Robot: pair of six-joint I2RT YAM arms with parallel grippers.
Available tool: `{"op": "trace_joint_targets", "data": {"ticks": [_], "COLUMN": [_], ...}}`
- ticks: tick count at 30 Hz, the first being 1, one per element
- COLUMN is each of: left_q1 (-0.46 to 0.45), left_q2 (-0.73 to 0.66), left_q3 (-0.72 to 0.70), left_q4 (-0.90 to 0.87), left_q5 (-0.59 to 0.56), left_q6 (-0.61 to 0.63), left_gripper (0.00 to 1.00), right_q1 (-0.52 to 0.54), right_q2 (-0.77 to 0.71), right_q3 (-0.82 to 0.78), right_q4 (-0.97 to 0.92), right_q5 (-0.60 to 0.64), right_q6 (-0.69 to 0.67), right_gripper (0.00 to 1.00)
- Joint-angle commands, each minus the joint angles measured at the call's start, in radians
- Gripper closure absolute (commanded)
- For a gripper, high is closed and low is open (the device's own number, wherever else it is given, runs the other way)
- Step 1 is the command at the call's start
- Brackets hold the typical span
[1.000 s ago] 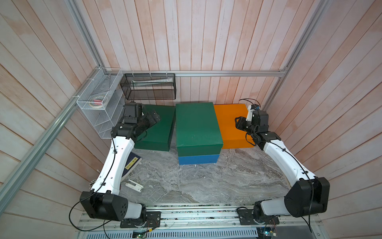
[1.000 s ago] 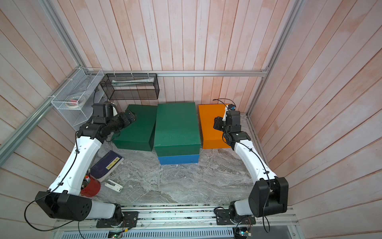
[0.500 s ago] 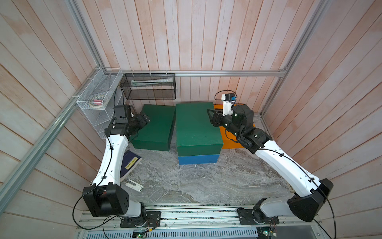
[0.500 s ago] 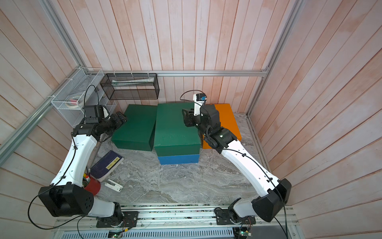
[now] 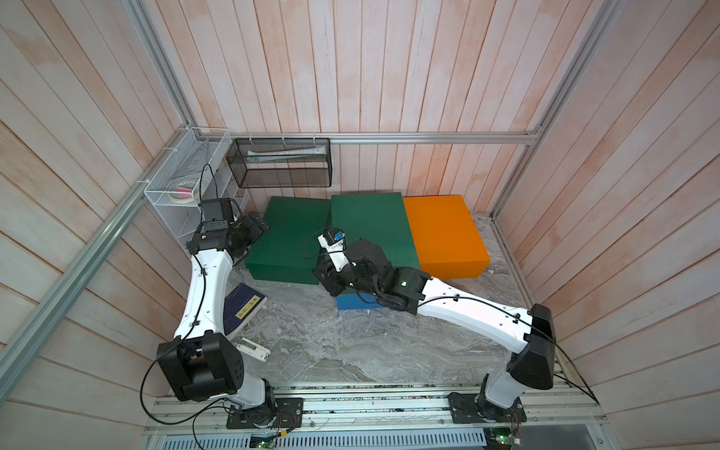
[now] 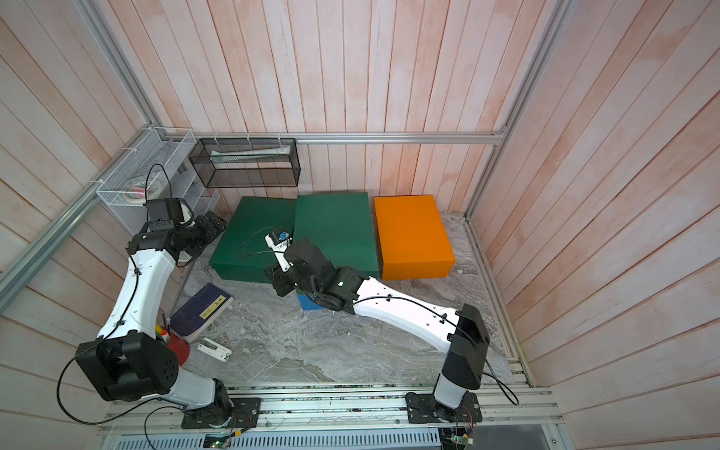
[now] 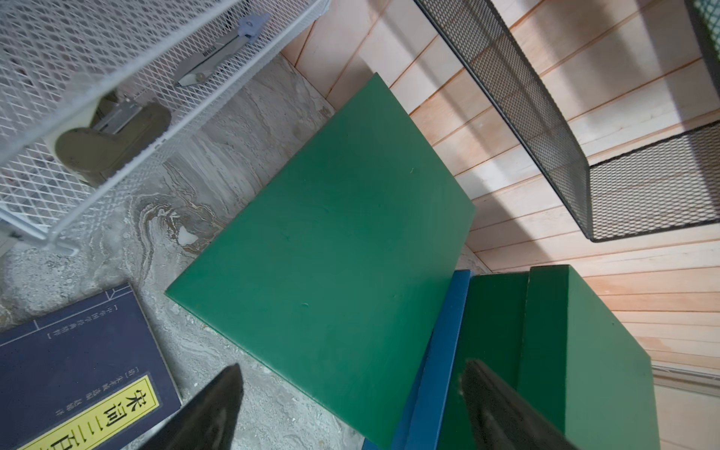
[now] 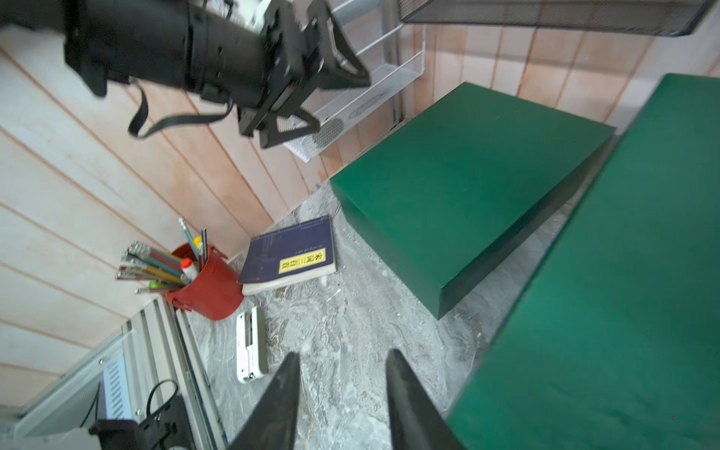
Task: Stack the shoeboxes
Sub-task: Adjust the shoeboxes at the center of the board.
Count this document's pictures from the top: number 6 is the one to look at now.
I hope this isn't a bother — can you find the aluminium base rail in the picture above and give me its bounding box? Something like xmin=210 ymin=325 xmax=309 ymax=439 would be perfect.
xmin=97 ymin=384 xmax=573 ymax=449

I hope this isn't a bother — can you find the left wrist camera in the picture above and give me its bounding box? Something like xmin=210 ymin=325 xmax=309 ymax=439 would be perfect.
xmin=178 ymin=198 xmax=194 ymax=226

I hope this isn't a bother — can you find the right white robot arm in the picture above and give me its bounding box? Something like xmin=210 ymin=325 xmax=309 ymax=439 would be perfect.
xmin=264 ymin=229 xmax=491 ymax=424

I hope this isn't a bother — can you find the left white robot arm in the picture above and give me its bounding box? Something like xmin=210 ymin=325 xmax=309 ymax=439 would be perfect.
xmin=72 ymin=197 xmax=233 ymax=428

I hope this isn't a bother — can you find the white small device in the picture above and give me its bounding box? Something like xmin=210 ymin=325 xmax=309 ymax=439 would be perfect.
xmin=197 ymin=337 xmax=233 ymax=363

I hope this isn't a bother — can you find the paper in mesh basket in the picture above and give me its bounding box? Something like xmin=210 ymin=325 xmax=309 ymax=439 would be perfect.
xmin=210 ymin=145 xmax=292 ymax=163

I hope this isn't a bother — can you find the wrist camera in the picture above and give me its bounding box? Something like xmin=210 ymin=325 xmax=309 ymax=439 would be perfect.
xmin=178 ymin=198 xmax=194 ymax=226
xmin=264 ymin=228 xmax=292 ymax=253

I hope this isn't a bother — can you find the small green shoebox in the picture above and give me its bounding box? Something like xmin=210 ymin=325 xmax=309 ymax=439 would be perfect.
xmin=209 ymin=197 xmax=296 ymax=284

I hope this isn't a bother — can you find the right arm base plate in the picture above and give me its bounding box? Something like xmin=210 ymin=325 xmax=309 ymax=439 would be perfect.
xmin=405 ymin=392 xmax=483 ymax=425

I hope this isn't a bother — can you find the dark blue book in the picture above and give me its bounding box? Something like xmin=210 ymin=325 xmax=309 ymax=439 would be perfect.
xmin=170 ymin=283 xmax=234 ymax=343

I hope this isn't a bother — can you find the white wire shelf rack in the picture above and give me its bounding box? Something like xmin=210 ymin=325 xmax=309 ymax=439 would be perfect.
xmin=97 ymin=127 xmax=219 ymax=234

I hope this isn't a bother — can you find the blue shoebox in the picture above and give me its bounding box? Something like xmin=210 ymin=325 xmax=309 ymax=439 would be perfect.
xmin=297 ymin=294 xmax=324 ymax=311

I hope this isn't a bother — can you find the orange shoebox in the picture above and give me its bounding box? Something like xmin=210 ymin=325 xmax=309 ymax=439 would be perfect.
xmin=374 ymin=195 xmax=456 ymax=281

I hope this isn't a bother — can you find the black mesh basket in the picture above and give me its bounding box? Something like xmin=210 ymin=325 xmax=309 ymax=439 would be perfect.
xmin=189 ymin=137 xmax=301 ymax=189

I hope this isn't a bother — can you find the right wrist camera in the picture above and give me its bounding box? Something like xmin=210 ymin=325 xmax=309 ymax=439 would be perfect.
xmin=264 ymin=228 xmax=292 ymax=253

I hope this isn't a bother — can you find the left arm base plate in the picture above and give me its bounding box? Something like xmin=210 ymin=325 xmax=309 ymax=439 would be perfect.
xmin=181 ymin=397 xmax=262 ymax=429

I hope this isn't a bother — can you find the tape roll on shelf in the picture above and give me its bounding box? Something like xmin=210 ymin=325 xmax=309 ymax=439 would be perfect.
xmin=122 ymin=180 xmax=163 ymax=204

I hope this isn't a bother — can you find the large green shoebox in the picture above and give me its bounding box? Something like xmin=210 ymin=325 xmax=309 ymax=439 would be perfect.
xmin=294 ymin=192 xmax=380 ymax=278

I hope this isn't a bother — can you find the red pen cup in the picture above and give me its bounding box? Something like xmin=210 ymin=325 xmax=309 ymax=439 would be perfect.
xmin=156 ymin=313 xmax=191 ymax=367

